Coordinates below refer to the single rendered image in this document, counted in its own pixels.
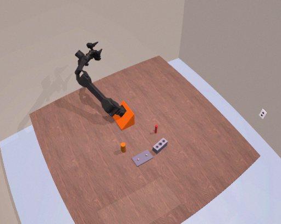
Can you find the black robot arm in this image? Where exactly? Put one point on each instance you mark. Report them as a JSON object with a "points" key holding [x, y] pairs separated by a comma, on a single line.
{"points": [[108, 104]]}

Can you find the orange cylinder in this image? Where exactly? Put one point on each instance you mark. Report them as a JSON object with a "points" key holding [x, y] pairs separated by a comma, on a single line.
{"points": [[123, 147]]}

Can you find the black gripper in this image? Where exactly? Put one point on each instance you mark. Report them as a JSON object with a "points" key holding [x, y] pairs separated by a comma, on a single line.
{"points": [[91, 45]]}

